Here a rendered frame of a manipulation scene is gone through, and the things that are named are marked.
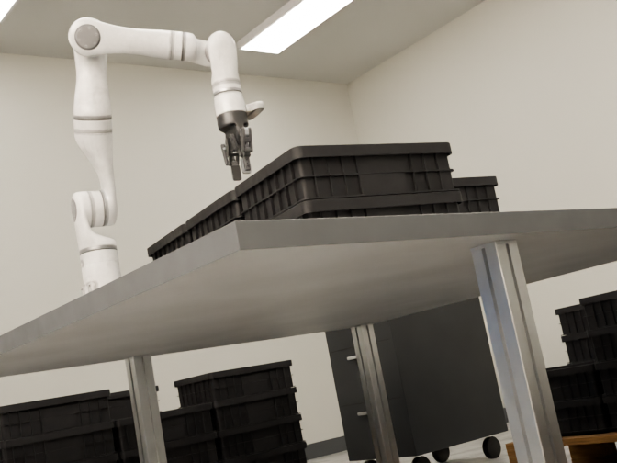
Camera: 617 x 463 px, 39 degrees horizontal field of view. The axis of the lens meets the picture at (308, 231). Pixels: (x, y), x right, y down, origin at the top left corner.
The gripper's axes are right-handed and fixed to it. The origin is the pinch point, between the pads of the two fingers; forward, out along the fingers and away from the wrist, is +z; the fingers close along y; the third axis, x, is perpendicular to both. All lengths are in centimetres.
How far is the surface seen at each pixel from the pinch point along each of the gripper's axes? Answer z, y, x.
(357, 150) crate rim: 8.4, 41.2, 6.7
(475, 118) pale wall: -101, -260, 306
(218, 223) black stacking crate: 12.6, 0.9, -8.7
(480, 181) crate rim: 9, 9, 64
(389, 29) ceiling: -174, -279, 265
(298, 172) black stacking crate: 11.9, 39.7, -6.9
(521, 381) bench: 59, 66, 13
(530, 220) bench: 32, 72, 19
